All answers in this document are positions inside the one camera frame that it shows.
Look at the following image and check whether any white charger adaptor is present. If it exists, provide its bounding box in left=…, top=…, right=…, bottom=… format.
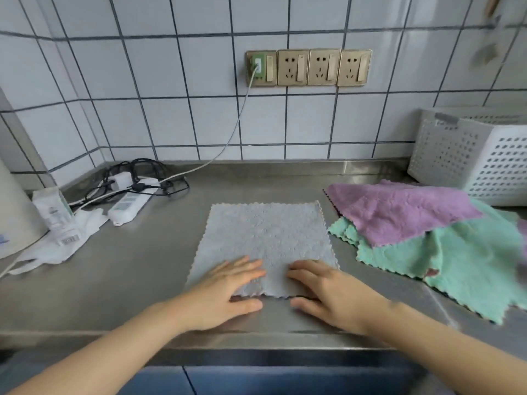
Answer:
left=107, top=172, right=133, bottom=192

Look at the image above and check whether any white power cable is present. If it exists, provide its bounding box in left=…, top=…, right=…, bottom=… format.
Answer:
left=74, top=67, right=261, bottom=213

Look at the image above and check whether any white plastic bag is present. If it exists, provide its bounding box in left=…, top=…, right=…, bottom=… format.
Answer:
left=7, top=207, right=110, bottom=276

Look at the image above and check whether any person's right hand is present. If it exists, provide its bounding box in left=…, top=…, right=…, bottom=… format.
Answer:
left=286, top=259, right=395, bottom=336

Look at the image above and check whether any black cable bundle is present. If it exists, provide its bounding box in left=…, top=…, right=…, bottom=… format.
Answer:
left=82, top=159, right=191, bottom=203

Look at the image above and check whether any blue cabinet front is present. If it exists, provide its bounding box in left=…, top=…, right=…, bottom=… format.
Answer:
left=127, top=363, right=416, bottom=395

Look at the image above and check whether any person's left hand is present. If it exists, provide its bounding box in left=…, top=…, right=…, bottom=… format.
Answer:
left=181, top=256, right=267, bottom=332

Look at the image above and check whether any person's left forearm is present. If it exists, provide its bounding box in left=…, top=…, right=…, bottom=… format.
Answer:
left=7, top=295, right=194, bottom=395

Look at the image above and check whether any person's right forearm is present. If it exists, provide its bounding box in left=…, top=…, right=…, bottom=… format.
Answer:
left=366, top=301, right=527, bottom=395

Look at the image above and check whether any purple microfibre cloth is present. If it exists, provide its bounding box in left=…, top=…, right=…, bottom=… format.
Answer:
left=323, top=179, right=485, bottom=248

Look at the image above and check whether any white round appliance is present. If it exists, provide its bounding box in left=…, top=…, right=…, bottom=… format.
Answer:
left=0, top=155, right=50, bottom=260

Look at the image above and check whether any green microfibre cloth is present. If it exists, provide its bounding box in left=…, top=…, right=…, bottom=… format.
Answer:
left=328, top=196, right=527, bottom=325

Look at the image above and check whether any white plastic packet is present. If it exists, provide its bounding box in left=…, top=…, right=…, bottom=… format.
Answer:
left=32, top=187, right=80, bottom=246

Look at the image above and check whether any white power strip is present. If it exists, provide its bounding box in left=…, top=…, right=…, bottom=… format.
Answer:
left=107, top=178, right=161, bottom=227

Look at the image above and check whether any white perforated plastic basket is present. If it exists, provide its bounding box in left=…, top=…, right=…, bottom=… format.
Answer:
left=407, top=107, right=527, bottom=207

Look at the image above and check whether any gold wall socket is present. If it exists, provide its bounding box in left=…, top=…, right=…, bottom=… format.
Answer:
left=308, top=48, right=341, bottom=87
left=246, top=50, right=277, bottom=88
left=277, top=49, right=310, bottom=87
left=337, top=49, right=373, bottom=88

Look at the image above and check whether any grey-blue microfibre cloth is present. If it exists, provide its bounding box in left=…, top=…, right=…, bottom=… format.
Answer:
left=185, top=201, right=341, bottom=301

